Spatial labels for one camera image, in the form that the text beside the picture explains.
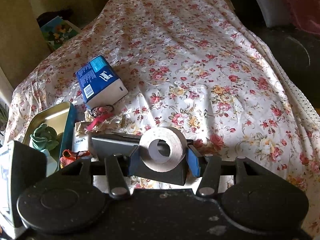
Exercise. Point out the colourful flat box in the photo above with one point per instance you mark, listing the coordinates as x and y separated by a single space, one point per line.
58 33

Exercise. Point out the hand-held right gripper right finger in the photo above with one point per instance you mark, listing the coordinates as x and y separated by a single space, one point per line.
193 161

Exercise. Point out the gold and teal tin tray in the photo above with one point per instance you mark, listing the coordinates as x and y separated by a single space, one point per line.
53 116

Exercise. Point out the pink velvet cloth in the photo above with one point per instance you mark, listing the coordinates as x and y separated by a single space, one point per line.
305 2

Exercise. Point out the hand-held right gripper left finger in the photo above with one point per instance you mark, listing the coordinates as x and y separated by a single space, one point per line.
133 160

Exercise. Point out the grey tape roll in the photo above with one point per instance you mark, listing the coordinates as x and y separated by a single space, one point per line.
175 140

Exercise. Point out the light blue face mask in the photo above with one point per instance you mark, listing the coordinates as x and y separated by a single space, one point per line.
51 162

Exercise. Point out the colourful knit pouch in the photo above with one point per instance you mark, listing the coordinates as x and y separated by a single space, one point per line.
68 157

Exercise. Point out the blue tissue pack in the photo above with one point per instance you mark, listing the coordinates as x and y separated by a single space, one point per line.
100 80

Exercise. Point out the lace scrunchie with red ribbon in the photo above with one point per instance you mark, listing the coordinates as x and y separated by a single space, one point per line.
100 123

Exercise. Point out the green cloth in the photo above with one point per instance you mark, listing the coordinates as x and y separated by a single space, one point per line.
43 137

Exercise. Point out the floral bedsheet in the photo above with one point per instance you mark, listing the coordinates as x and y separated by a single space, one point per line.
200 67

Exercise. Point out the black sofa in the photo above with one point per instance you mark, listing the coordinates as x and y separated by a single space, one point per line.
287 50

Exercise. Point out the grey pillow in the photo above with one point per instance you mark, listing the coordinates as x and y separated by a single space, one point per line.
270 2

